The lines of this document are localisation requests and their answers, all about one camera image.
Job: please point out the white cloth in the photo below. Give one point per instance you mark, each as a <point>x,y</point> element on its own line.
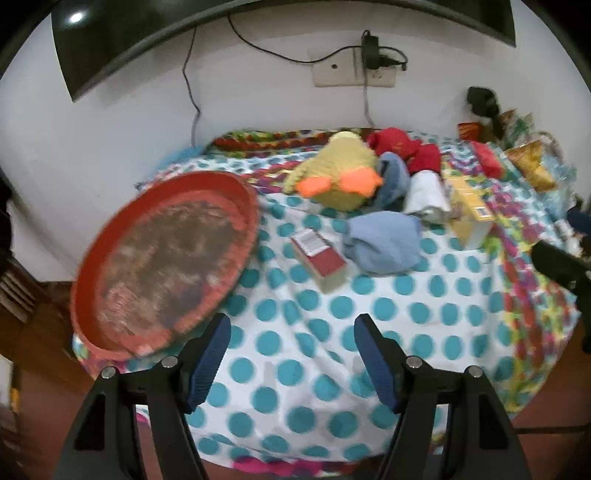
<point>427,194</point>

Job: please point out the yellow carton box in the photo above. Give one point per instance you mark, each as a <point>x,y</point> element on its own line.
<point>471,207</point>

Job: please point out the black charger adapter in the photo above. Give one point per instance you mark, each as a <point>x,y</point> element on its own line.
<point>371,50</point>

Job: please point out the plain red sock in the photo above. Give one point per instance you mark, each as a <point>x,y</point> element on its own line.
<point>425,159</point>

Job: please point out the light blue cloth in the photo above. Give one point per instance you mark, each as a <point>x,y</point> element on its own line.
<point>395,177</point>
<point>383,244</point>

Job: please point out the round red plastic basin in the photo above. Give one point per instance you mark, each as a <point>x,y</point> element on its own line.
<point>161,267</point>

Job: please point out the long red and green box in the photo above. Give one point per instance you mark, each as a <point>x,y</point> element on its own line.
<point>485,159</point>

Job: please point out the yellow duck plush toy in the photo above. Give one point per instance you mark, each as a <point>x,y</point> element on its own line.
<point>341,161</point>

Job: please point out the red sock gold embroidery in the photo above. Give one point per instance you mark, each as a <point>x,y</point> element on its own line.
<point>392,141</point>

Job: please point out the yellow snack packet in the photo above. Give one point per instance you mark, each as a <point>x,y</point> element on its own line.
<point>531,164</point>

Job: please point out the black plastic device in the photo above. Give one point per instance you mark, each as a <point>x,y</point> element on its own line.
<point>482,104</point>

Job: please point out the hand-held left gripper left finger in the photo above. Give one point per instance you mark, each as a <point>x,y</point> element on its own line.
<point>210,364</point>

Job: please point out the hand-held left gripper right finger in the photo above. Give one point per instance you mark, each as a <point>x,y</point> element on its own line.
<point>376,364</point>

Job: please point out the green snack packet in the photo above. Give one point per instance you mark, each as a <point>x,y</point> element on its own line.
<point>517,127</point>

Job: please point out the beige wall socket plate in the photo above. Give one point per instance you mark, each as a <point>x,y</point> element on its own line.
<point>385,77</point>

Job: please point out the orange snack packet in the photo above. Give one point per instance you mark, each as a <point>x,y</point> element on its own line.
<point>468,130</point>

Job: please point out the beige wall plate with hole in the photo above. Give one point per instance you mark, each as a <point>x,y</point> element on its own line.
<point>332,71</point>

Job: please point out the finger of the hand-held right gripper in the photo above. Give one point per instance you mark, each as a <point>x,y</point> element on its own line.
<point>558,265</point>

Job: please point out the clear plastic bag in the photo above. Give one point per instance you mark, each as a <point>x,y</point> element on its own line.
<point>563,170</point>

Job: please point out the polka dot bed sheet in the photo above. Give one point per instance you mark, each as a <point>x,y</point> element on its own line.
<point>323,332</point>

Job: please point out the small red box white label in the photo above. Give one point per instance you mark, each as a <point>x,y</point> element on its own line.
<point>323,258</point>

